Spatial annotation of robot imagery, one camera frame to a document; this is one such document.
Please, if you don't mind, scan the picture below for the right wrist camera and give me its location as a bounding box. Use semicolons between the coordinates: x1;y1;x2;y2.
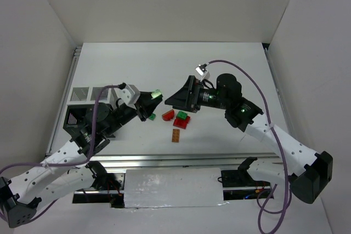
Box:
195;63;210;82

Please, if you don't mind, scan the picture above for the black slatted container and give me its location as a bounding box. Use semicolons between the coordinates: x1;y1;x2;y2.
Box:
63;104;116;139

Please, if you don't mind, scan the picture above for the red curved lego brick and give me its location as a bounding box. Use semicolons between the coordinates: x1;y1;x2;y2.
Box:
162;109;175;121

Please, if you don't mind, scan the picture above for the white slatted container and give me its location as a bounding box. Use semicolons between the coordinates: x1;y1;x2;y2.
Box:
66;84;117;107

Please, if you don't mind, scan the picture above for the green and purple lego stack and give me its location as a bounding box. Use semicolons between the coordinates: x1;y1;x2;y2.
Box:
151;89;162;99

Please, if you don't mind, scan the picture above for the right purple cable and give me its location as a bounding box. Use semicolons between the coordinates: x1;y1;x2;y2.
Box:
207;59;293;233

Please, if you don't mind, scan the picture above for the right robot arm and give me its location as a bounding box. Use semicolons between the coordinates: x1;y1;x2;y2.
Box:
165;73;333;204

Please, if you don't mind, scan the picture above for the green square lego brick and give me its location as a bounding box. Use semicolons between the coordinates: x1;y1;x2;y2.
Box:
176;111;188;120

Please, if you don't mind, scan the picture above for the silver tape sheet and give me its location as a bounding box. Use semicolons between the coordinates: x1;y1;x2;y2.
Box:
124;168;224;208

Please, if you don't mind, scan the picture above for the orange flat lego plate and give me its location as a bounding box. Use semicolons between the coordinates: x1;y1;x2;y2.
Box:
172;129;180;143

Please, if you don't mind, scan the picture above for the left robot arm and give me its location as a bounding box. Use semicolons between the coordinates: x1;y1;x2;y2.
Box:
1;83;162;229

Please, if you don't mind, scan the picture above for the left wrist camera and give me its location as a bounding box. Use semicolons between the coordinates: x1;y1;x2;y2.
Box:
119;84;140;109

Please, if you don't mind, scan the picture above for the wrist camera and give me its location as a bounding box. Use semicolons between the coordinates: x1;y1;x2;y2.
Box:
195;63;210;82
119;84;140;109

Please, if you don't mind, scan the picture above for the aluminium frame rail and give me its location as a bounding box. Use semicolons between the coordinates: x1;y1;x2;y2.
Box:
92;153;281;171

